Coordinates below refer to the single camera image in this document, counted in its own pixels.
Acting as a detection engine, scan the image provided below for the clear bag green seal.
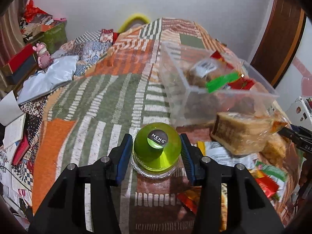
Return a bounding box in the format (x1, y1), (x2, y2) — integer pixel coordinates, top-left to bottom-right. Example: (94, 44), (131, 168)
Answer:
(183, 58), (240, 93)

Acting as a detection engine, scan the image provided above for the patchwork striped blanket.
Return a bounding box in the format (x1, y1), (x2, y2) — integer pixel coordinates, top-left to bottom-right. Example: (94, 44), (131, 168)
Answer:
(32, 18), (299, 233)

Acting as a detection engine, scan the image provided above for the red wrapped snack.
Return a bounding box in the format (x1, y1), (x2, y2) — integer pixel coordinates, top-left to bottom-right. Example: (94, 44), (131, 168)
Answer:
(251, 170), (279, 198)

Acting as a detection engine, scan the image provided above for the clear plastic storage bin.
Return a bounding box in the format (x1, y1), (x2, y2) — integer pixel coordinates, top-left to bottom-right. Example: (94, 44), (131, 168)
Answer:
(159, 42), (279, 127)

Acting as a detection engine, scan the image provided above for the brown wooden door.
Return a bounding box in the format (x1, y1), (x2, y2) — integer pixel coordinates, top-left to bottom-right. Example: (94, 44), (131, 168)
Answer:
(251, 0), (307, 87)

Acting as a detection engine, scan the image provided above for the red flat box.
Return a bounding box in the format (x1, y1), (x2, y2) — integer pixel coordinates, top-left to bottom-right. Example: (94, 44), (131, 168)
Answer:
(2, 43), (34, 75)

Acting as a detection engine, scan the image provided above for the pink plush toy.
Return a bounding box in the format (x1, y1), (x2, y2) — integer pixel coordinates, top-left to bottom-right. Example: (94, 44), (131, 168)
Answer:
(32, 42), (53, 70)

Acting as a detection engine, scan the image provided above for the sponge cake loaf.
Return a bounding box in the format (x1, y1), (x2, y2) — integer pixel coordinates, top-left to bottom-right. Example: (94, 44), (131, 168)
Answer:
(210, 112), (287, 156)

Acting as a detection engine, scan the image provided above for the green storage box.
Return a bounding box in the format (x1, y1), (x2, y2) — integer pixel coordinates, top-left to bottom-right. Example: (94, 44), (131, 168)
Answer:
(39, 22), (67, 54)

